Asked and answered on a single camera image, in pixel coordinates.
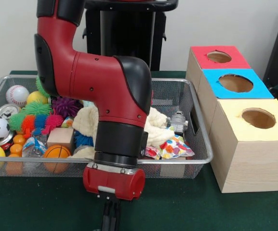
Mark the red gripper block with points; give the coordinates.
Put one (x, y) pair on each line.
(114, 184)

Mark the white cloth with colourful dots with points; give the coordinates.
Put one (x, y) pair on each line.
(175, 146)

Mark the cream waffle cloth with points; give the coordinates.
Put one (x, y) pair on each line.
(85, 120)

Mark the green spiky rubber ball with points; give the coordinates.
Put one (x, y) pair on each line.
(43, 94)

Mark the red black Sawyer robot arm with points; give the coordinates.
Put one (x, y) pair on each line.
(97, 79)

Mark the wooden box with three holes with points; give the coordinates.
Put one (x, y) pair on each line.
(249, 163)

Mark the orange toy basketball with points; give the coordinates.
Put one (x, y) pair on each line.
(56, 152)

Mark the light wooden cube block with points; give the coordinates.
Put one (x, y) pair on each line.
(60, 138)

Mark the purple spiky rubber ball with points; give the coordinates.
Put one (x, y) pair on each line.
(66, 106)

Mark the rainbow spiky caterpillar toy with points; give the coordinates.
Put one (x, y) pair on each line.
(36, 115)

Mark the white baseball with red stitches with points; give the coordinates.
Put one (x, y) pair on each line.
(17, 95)

